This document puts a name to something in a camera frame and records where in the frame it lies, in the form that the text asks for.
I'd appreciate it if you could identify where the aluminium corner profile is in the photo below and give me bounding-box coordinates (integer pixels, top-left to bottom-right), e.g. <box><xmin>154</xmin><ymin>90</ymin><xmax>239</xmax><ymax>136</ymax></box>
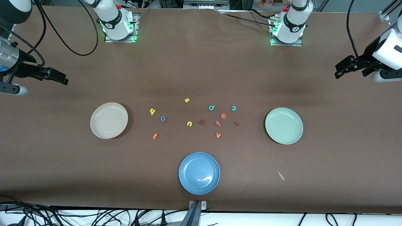
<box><xmin>378</xmin><ymin>0</ymin><xmax>402</xmax><ymax>22</ymax></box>

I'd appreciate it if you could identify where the beige brown plate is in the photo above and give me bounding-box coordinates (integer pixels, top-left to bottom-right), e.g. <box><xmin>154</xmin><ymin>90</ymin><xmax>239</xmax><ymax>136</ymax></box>
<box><xmin>90</xmin><ymin>102</ymin><xmax>129</xmax><ymax>139</ymax></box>

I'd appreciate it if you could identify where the light green plate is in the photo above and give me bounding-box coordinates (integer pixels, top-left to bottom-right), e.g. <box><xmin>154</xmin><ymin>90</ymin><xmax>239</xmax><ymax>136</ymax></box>
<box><xmin>265</xmin><ymin>107</ymin><xmax>304</xmax><ymax>145</ymax></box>

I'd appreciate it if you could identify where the orange flower decoration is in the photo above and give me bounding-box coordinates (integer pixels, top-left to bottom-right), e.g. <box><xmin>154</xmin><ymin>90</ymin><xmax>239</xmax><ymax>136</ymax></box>
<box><xmin>259</xmin><ymin>0</ymin><xmax>291</xmax><ymax>7</ymax></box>

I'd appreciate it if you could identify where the grey metal equipment box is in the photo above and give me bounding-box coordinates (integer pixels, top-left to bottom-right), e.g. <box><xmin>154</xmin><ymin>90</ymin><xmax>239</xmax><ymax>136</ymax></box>
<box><xmin>184</xmin><ymin>0</ymin><xmax>230</xmax><ymax>10</ymax></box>

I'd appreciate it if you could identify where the blue plate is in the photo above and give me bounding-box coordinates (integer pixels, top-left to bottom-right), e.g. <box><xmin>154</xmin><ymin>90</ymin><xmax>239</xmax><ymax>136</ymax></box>
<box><xmin>178</xmin><ymin>152</ymin><xmax>220</xmax><ymax>195</ymax></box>

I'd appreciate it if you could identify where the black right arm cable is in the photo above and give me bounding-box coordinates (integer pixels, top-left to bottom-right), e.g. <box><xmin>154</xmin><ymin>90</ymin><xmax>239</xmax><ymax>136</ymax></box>
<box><xmin>0</xmin><ymin>0</ymin><xmax>99</xmax><ymax>68</ymax></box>

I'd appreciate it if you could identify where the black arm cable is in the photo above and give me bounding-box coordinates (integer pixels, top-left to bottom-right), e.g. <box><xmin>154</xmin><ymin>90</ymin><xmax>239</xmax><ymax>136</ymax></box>
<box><xmin>345</xmin><ymin>0</ymin><xmax>360</xmax><ymax>60</ymax></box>
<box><xmin>0</xmin><ymin>0</ymin><xmax>99</xmax><ymax>68</ymax></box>

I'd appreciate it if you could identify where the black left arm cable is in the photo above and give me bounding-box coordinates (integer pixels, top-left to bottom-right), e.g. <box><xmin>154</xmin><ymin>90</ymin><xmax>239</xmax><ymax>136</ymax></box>
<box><xmin>345</xmin><ymin>0</ymin><xmax>360</xmax><ymax>60</ymax></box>

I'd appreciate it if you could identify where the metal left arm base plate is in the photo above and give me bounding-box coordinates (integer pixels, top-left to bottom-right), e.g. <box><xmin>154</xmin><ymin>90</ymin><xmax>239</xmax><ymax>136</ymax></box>
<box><xmin>269</xmin><ymin>16</ymin><xmax>303</xmax><ymax>47</ymax></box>

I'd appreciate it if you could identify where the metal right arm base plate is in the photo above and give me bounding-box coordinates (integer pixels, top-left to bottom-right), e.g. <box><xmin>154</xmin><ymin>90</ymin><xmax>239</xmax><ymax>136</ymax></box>
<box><xmin>105</xmin><ymin>13</ymin><xmax>140</xmax><ymax>43</ymax></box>

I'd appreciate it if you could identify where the black cable on table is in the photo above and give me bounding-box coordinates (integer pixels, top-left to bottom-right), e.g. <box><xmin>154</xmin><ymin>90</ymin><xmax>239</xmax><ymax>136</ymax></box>
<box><xmin>225</xmin><ymin>14</ymin><xmax>272</xmax><ymax>27</ymax></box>
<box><xmin>250</xmin><ymin>9</ymin><xmax>278</xmax><ymax>19</ymax></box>

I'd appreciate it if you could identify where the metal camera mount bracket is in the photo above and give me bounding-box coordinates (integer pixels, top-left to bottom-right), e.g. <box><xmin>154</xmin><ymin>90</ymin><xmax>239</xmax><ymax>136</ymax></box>
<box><xmin>181</xmin><ymin>200</ymin><xmax>208</xmax><ymax>226</ymax></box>

